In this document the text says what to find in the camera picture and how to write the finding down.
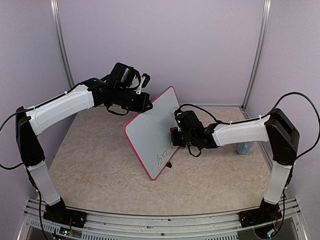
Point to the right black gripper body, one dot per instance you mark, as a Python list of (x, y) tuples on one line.
[(176, 141)]

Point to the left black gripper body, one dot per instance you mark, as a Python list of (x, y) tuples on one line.
[(137, 106)]

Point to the red whiteboard eraser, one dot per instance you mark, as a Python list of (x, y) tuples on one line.
[(174, 129)]

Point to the pink framed whiteboard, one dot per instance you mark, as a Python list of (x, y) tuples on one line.
[(149, 133)]

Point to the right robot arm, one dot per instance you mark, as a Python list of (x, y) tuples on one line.
[(274, 128)]

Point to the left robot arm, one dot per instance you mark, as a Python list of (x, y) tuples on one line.
[(123, 87)]

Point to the light blue mug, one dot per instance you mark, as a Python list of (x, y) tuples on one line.
[(243, 148)]

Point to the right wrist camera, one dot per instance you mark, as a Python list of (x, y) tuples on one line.
[(176, 113)]

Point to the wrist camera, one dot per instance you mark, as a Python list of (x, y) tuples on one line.
[(140, 82), (176, 113)]

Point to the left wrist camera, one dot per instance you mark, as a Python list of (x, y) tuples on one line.
[(140, 82)]

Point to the whiteboard wire stand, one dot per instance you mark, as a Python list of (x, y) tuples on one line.
[(169, 165)]

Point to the front aluminium rail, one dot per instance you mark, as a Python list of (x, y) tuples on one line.
[(228, 225)]

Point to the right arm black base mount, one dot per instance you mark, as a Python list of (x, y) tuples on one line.
[(265, 213)]

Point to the left aluminium frame post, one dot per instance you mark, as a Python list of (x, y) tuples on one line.
[(61, 43)]

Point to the aluminium frame post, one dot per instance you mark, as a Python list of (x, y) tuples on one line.
[(61, 43), (258, 53)]

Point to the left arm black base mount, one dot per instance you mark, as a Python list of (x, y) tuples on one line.
[(59, 213)]

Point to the right aluminium frame post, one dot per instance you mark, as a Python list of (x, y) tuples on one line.
[(258, 53)]

